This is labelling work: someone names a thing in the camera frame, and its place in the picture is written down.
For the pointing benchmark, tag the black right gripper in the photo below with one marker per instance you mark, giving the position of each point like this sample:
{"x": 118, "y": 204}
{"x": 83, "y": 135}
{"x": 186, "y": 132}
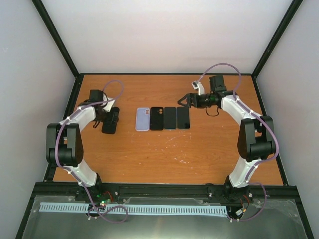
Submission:
{"x": 189, "y": 96}

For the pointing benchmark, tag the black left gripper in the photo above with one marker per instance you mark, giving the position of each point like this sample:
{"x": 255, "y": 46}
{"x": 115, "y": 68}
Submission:
{"x": 114, "y": 118}

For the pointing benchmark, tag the phone with lilac case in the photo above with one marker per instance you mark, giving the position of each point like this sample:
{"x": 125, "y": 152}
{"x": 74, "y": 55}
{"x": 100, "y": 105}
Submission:
{"x": 183, "y": 119}

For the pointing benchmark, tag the teal phone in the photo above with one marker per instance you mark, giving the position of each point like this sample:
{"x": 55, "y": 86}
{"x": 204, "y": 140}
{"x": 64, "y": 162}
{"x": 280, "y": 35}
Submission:
{"x": 169, "y": 118}

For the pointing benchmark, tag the lilac phone case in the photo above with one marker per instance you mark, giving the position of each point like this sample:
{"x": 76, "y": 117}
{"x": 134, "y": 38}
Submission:
{"x": 142, "y": 119}

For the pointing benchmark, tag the black phone case with ring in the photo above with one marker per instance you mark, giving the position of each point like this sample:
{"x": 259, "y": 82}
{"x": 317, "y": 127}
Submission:
{"x": 156, "y": 118}

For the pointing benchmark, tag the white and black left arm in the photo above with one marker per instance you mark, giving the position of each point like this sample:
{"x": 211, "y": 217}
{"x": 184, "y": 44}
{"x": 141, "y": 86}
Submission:
{"x": 64, "y": 147}

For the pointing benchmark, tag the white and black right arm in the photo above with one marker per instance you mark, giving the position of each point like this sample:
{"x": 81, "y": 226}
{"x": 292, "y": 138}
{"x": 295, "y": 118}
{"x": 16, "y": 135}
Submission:
{"x": 256, "y": 140}

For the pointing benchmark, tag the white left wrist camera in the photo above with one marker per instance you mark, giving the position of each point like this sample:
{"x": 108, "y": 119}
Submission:
{"x": 108, "y": 105}

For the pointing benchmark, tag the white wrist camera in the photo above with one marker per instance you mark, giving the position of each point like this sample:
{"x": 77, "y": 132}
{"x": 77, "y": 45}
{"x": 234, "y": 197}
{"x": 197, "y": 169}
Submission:
{"x": 108, "y": 105}
{"x": 197, "y": 85}

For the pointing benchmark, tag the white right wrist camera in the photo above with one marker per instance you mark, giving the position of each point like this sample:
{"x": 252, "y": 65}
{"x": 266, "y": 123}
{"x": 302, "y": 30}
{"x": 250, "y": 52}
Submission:
{"x": 197, "y": 85}

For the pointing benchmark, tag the black frame rail base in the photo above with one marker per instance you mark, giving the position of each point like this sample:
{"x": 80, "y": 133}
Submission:
{"x": 208, "y": 193}

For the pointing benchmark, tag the light blue cable duct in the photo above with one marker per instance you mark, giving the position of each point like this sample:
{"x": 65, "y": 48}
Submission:
{"x": 152, "y": 210}

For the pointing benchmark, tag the black left frame post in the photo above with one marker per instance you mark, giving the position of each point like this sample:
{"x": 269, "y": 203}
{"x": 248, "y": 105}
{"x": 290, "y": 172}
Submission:
{"x": 43, "y": 13}

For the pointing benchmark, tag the black frame post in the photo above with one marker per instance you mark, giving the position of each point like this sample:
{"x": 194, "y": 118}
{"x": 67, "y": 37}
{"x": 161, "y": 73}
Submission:
{"x": 43, "y": 13}
{"x": 280, "y": 30}

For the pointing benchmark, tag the black right frame post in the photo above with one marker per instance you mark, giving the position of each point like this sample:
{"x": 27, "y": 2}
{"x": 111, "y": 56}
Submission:
{"x": 280, "y": 30}

